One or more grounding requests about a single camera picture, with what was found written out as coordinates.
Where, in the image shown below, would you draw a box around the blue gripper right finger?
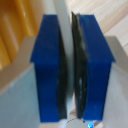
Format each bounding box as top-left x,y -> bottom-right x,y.
69,11 -> 128,128

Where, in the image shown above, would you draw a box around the white bowl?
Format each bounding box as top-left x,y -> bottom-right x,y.
42,0 -> 75,68

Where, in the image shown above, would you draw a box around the yellow food pieces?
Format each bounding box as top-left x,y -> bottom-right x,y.
0,0 -> 46,69

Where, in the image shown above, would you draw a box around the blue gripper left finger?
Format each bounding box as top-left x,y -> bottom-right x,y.
0,13 -> 70,128

